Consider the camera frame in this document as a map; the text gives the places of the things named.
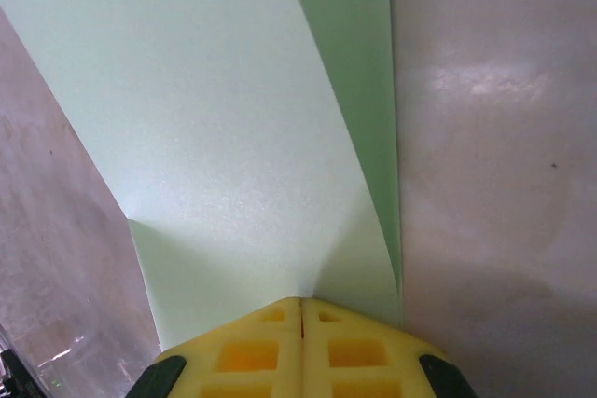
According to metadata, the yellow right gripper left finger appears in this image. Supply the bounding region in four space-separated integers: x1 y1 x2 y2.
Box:
132 297 303 398

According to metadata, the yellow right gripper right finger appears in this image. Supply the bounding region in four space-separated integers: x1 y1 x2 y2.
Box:
301 297 477 398

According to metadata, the light green paper sheet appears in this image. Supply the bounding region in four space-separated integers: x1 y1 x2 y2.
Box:
0 0 405 352

